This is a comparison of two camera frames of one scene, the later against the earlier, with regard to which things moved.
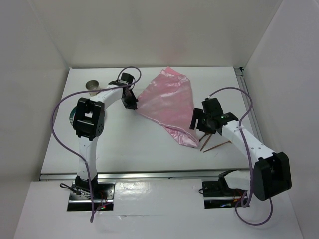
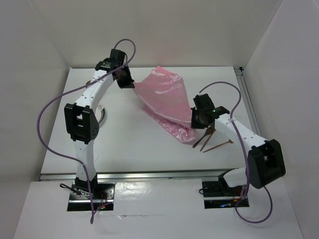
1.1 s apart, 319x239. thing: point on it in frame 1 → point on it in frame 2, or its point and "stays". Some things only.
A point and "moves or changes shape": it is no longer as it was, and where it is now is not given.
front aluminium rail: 160,175 stays
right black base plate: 217,195 stays
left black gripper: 132,104 → 126,83
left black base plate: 103,197 stays
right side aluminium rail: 242,84 stays
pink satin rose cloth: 168,101 moves or changes shape
